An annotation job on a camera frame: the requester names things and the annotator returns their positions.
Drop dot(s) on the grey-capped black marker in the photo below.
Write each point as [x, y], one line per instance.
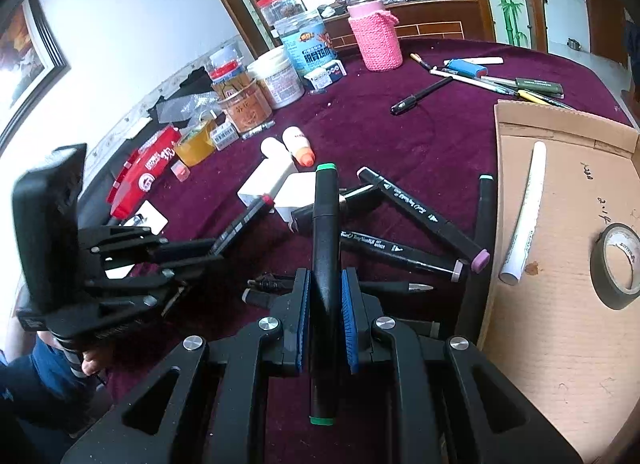
[422, 328]

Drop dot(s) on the white plastic tub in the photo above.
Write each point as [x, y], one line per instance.
[275, 78]

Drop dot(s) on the blue label jar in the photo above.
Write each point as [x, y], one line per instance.
[310, 46]

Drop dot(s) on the small grey battery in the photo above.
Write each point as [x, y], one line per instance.
[257, 130]

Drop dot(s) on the long white box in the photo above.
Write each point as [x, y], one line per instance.
[265, 181]

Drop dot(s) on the burgundy tablecloth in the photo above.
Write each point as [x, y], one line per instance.
[380, 143]

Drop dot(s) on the white charger block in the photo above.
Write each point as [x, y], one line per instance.
[297, 194]

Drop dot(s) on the black tape roll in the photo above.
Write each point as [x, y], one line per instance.
[600, 274]

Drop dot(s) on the small blue white box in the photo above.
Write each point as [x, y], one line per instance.
[325, 74]

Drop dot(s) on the black pen silver tip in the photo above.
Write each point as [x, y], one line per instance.
[390, 287]

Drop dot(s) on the red-lid clear plastic jar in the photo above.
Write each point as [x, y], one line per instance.
[282, 6]

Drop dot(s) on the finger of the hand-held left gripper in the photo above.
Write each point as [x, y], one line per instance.
[190, 246]
[130, 301]

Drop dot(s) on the blue eraser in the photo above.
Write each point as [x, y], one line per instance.
[467, 67]

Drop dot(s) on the person's blue jeans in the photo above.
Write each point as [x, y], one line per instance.
[30, 379]

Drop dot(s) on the teal-capped black marker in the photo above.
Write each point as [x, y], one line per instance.
[482, 244]

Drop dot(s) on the white pen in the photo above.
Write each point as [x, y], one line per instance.
[470, 80]

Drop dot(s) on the person's left hand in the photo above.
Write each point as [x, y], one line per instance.
[95, 361]

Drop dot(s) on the orange label toothpick jar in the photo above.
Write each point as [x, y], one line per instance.
[242, 103]

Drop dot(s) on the silver foil bag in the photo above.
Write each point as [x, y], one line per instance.
[180, 107]

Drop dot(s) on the pink knit-covered bottle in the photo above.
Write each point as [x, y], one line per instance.
[375, 38]

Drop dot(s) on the framed picture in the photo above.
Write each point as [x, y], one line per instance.
[25, 58]

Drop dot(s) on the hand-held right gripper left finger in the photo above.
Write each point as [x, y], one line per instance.
[301, 329]

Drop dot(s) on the small barcode box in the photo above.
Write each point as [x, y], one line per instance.
[223, 134]

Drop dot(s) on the red-capped black marker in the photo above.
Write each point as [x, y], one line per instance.
[242, 224]

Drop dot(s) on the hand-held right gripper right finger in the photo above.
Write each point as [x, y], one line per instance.
[347, 329]

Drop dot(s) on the plain white bottle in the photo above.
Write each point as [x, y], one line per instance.
[272, 147]

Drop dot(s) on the brown-tipped brush pen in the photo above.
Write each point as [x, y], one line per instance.
[421, 62]

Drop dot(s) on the white paper tube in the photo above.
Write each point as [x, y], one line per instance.
[525, 214]

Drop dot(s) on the red cardboard box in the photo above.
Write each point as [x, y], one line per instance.
[145, 166]

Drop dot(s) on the white bottle orange cap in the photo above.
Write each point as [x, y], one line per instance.
[295, 138]

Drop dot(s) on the flat white stick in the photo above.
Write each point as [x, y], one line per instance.
[492, 60]

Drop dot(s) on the wooden counter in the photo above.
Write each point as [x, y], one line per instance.
[435, 18]

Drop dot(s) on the yellow pencil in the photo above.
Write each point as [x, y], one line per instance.
[542, 99]

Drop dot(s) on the pale-capped black marker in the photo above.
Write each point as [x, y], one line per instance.
[395, 250]

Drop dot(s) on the white card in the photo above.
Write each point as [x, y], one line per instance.
[152, 216]

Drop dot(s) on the pink-capped black marker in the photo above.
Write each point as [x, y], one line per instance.
[425, 216]

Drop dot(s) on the green-capped black marker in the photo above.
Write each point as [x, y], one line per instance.
[325, 244]

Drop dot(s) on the pink eraser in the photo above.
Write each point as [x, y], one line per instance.
[180, 172]

